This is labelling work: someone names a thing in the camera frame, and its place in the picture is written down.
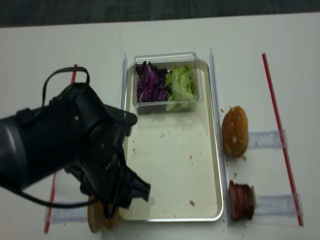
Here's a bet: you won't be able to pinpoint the left red tape strip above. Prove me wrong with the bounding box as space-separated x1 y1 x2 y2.
43 71 77 235

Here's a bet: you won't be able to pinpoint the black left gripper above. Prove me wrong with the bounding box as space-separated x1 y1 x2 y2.
63 119 152 210

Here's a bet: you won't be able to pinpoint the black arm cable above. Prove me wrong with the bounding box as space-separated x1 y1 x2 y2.
0 66 91 209

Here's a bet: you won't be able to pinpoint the purple cabbage pieces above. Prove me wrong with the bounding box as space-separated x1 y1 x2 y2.
135 61 169 103

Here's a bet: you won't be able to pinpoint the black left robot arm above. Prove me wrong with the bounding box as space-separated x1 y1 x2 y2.
0 83 151 209

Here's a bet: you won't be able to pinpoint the clear holder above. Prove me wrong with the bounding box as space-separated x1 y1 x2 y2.
248 130 288 149
44 206 88 223
254 194 298 217

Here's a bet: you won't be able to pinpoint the clear holder upper right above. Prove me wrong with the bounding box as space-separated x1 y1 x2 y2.
248 130 288 149

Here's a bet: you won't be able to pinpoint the green lettuce pieces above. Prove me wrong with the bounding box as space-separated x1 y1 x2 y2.
165 65 196 112

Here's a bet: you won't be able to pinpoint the white metal tray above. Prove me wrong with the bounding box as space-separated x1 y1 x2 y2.
119 60 224 222

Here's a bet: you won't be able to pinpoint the red tape strip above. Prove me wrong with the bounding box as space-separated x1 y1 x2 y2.
43 71 77 235
261 53 305 228

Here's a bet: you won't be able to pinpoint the top burger bun front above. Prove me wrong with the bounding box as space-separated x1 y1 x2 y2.
221 106 249 158

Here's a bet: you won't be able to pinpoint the clear holder lower right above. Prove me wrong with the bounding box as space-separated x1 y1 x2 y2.
254 194 298 217

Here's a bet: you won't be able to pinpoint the right red tape strip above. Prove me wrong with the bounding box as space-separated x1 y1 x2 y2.
261 53 305 228

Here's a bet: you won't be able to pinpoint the clear plastic salad box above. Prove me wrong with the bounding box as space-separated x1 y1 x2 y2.
132 51 203 115

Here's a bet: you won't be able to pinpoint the left long clear rail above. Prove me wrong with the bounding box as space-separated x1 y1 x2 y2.
120 52 128 110

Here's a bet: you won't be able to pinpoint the red meat patty stack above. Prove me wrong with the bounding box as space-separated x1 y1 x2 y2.
228 180 255 222

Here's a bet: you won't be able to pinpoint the bun slice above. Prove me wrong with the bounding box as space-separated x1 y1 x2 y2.
103 204 119 230
87 201 105 234

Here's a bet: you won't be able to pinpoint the clear holder lower left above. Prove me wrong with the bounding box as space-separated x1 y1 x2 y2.
44 206 88 223

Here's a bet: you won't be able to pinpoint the white stopper block meat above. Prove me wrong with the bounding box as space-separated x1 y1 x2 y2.
250 185 259 209

